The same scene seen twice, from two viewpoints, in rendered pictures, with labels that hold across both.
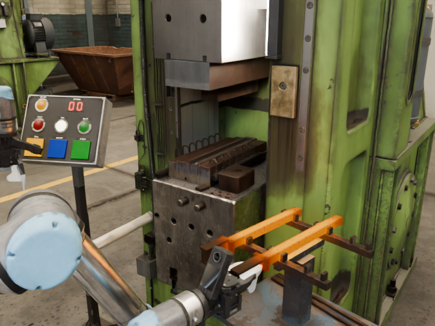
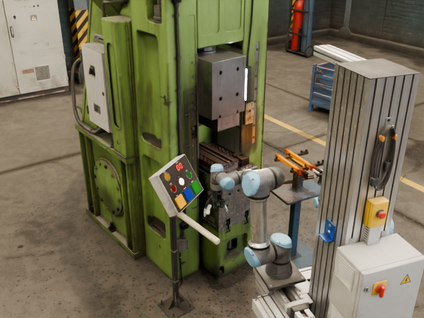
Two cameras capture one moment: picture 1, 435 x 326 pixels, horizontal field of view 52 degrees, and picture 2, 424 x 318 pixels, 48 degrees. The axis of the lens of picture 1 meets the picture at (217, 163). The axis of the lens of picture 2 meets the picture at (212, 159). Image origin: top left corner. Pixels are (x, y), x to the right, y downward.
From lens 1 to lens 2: 3.43 m
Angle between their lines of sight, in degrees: 68
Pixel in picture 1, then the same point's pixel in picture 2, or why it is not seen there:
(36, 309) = not seen: outside the picture
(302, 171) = (254, 142)
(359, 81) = not seen: hidden behind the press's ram
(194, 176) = (230, 168)
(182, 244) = (233, 202)
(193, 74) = (232, 120)
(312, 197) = (257, 151)
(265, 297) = (282, 191)
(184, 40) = (228, 106)
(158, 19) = (215, 100)
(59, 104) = (173, 170)
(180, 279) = (231, 221)
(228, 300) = not seen: hidden behind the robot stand
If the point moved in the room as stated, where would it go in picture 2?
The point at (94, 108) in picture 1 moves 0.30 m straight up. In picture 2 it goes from (185, 162) to (184, 120)
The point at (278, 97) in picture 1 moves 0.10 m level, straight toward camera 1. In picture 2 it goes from (248, 116) to (260, 118)
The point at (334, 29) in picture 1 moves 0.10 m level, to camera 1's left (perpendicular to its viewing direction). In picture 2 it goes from (262, 82) to (260, 86)
